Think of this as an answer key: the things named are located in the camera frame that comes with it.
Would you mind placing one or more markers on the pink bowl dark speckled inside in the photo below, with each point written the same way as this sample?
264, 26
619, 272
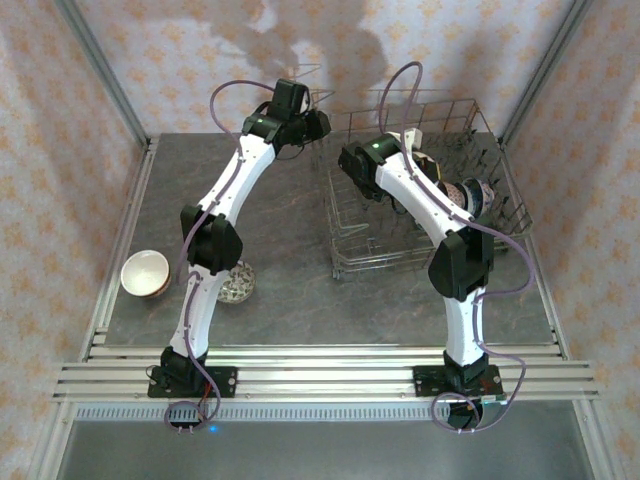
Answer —
240, 285

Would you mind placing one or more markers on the orange bowl white inside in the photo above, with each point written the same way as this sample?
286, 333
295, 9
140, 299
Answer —
145, 272

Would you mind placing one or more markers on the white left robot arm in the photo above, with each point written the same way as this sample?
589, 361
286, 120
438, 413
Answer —
235, 175

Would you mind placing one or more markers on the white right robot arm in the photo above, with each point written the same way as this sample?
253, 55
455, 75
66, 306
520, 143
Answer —
415, 190

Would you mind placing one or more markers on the grey metal panel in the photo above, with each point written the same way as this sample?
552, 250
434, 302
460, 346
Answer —
320, 450

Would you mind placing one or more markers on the narrow aluminium table edge rail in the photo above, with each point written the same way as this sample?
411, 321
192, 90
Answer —
320, 351

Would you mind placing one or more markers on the aluminium side rail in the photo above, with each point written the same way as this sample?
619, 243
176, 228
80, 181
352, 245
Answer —
120, 235
542, 280

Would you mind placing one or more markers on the aluminium corner post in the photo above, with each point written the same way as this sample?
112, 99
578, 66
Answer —
100, 70
550, 70

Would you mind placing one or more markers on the wide aluminium front rail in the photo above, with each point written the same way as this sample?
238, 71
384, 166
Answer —
320, 380

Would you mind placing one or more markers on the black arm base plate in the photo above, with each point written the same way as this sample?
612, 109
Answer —
425, 382
222, 382

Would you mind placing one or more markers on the aluminium frame leg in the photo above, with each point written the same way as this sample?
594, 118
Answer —
50, 440
597, 440

